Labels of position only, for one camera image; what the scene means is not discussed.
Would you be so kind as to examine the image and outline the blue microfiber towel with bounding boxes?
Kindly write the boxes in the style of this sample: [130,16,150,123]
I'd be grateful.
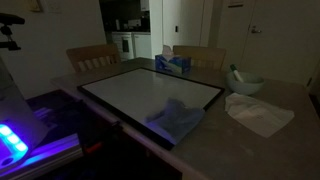
[144,97,206,145]

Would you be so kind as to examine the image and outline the black framed whiteboard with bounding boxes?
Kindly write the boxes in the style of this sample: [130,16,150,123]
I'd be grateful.
[77,67,225,150]

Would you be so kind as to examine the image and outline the dark hanging kitchen towel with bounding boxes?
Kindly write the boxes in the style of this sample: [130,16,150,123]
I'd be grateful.
[121,35,130,53]

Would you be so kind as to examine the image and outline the blue tissue box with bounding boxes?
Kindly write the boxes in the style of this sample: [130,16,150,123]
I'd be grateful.
[154,44,192,75]

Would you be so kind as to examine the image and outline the wooden slat-back chair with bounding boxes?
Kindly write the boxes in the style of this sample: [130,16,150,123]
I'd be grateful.
[65,43,122,73]
[172,45,227,71]

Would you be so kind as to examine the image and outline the white kitchen cabinets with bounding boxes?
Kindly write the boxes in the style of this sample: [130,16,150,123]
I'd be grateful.
[111,31,153,61]

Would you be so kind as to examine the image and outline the green capped marker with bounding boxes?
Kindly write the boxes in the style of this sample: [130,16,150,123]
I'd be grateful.
[229,63,245,83]

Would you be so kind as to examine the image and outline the pale green bowl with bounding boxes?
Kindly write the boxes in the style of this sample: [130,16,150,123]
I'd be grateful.
[225,70,265,96]

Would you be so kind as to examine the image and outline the white crumpled cloth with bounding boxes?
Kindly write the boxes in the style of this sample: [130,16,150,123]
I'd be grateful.
[224,92,296,139]

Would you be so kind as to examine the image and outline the white room door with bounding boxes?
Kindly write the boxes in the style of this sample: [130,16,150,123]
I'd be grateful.
[240,0,320,87]

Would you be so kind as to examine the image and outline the aluminium mounting rail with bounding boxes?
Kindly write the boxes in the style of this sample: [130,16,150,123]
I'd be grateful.
[0,133,84,179]

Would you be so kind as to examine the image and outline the metal door lever handle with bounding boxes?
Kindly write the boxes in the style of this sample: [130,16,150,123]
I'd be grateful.
[250,25,263,34]

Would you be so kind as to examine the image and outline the small wall sign plate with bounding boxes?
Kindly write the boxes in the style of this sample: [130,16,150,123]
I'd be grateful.
[227,0,245,8]

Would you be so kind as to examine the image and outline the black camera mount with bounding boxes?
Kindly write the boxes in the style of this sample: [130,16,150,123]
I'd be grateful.
[0,12,26,52]

